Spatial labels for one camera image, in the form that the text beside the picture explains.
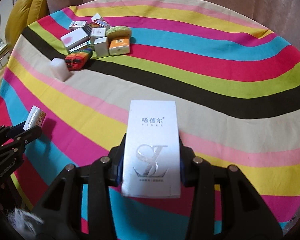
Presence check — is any white red-lettered small box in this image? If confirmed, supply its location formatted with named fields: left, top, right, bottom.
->
left=23, top=105, right=46, bottom=131

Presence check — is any white foam block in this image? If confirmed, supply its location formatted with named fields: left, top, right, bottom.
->
left=49, top=58, right=71, bottom=82

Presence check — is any white SL logo box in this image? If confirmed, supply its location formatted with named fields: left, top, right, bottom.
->
left=121, top=100, right=181, bottom=199

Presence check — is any rainbow striped pack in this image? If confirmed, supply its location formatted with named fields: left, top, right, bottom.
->
left=64, top=48, right=93, bottom=71

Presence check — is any white Ding Zhi Dental box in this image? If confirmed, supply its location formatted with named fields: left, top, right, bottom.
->
left=69, top=41, right=90, bottom=53

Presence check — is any white box pink stain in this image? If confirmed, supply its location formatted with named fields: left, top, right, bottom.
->
left=61, top=28, right=89, bottom=51

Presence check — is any plain white carton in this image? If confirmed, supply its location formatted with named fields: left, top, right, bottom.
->
left=94, top=36, right=109, bottom=58

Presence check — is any white box red blue print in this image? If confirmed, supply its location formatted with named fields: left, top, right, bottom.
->
left=69, top=21, right=87, bottom=30

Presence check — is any white box pink logo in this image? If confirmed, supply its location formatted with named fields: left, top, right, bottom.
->
left=90, top=28, right=107, bottom=44

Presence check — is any orange tissue pack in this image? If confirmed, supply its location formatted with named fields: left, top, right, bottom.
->
left=109, top=37, right=130, bottom=56

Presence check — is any yellow-green sponge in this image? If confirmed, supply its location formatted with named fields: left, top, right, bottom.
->
left=106, top=26, right=132, bottom=40

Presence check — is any black box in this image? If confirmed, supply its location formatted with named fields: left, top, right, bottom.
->
left=83, top=22, right=100, bottom=36

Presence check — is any striped colourful cloth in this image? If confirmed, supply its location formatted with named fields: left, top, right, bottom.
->
left=0, top=0, right=300, bottom=239

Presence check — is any yellow leather armchair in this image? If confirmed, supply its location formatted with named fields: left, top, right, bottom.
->
left=0, top=0, right=49, bottom=84

